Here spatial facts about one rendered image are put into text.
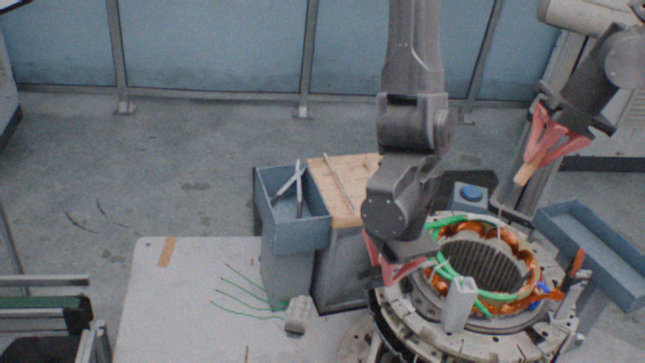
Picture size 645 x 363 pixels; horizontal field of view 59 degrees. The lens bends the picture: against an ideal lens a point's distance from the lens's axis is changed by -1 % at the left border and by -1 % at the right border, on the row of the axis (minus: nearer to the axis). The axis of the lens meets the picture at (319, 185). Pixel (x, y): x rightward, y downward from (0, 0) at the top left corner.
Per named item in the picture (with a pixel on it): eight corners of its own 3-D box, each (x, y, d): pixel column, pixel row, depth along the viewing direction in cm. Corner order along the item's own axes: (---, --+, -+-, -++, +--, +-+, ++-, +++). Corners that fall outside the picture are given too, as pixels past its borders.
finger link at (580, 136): (558, 185, 76) (605, 129, 72) (515, 166, 74) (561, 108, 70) (538, 159, 82) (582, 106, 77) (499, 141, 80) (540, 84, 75)
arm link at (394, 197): (454, 106, 65) (386, 103, 70) (415, 145, 57) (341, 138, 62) (458, 197, 71) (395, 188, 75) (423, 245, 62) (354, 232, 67)
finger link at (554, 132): (562, 187, 76) (610, 132, 72) (520, 168, 74) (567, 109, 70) (543, 161, 82) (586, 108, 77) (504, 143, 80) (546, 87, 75)
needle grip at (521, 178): (519, 186, 78) (544, 150, 76) (511, 179, 79) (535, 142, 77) (525, 186, 79) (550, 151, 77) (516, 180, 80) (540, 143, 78)
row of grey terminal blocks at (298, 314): (303, 340, 117) (305, 327, 114) (281, 335, 117) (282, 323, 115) (312, 303, 125) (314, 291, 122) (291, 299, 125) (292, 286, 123)
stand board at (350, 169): (332, 229, 106) (334, 220, 104) (304, 168, 120) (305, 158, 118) (428, 216, 112) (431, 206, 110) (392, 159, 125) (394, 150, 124)
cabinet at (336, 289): (319, 317, 122) (333, 229, 106) (296, 255, 136) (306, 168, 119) (401, 302, 128) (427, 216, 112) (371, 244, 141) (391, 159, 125)
